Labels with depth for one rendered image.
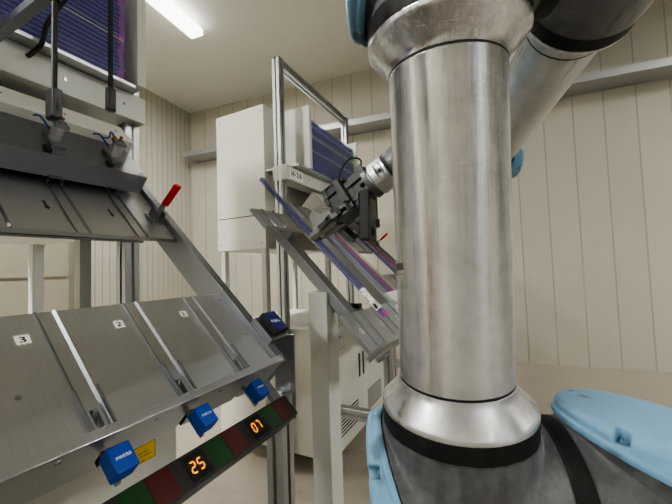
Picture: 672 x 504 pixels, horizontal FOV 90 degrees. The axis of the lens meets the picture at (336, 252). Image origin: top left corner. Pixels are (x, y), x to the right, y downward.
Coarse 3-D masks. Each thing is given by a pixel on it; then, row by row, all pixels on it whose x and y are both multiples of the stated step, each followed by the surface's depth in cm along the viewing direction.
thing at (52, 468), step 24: (216, 384) 48; (240, 384) 54; (168, 408) 41; (192, 408) 47; (96, 432) 34; (120, 432) 36; (144, 432) 41; (48, 456) 31; (72, 456) 33; (96, 456) 36; (0, 480) 28; (24, 480) 30; (48, 480) 32
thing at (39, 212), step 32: (0, 192) 55; (32, 192) 60; (64, 192) 65; (96, 192) 72; (128, 192) 80; (0, 224) 50; (32, 224) 54; (64, 224) 59; (96, 224) 64; (128, 224) 70
